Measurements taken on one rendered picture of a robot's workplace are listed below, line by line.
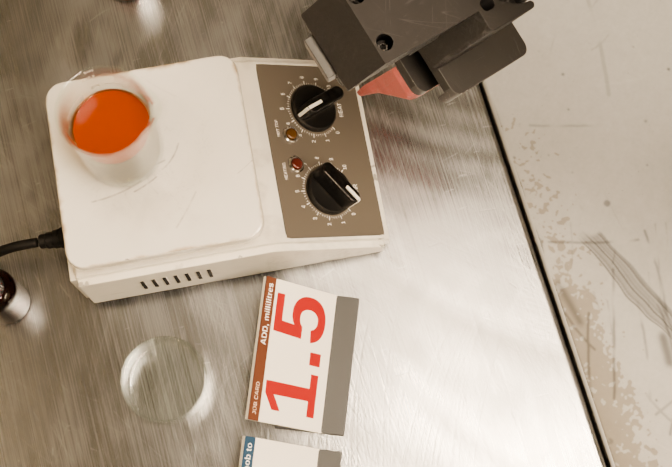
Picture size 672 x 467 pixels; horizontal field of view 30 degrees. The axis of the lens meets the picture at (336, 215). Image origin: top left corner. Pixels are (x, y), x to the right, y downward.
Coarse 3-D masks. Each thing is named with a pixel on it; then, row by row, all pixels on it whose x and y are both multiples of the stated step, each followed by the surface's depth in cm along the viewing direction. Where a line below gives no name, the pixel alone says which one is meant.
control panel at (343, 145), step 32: (256, 64) 80; (288, 96) 80; (352, 96) 83; (288, 128) 80; (352, 128) 82; (288, 160) 79; (320, 160) 80; (352, 160) 81; (288, 192) 78; (288, 224) 77; (320, 224) 78; (352, 224) 80
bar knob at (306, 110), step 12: (300, 96) 80; (312, 96) 81; (324, 96) 80; (336, 96) 80; (300, 108) 79; (312, 108) 79; (324, 108) 80; (300, 120) 80; (312, 120) 80; (324, 120) 81
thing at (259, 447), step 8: (256, 448) 77; (264, 448) 77; (272, 448) 77; (280, 448) 78; (288, 448) 78; (256, 456) 77; (264, 456) 77; (272, 456) 77; (280, 456) 78; (288, 456) 78; (296, 456) 78; (304, 456) 79; (256, 464) 76; (264, 464) 77; (272, 464) 77; (280, 464) 78; (288, 464) 78; (296, 464) 78; (304, 464) 79
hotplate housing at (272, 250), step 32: (288, 64) 81; (256, 96) 79; (256, 128) 79; (256, 160) 78; (384, 224) 81; (192, 256) 76; (224, 256) 77; (256, 256) 77; (288, 256) 79; (320, 256) 80; (352, 256) 82; (96, 288) 77; (128, 288) 79; (160, 288) 81
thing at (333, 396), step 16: (304, 288) 81; (336, 304) 82; (352, 304) 82; (336, 320) 82; (352, 320) 82; (256, 336) 78; (336, 336) 82; (352, 336) 82; (256, 352) 78; (336, 352) 81; (352, 352) 81; (336, 368) 81; (320, 384) 80; (336, 384) 81; (320, 400) 80; (336, 400) 80; (320, 416) 80; (336, 416) 80; (320, 432) 80; (336, 432) 80
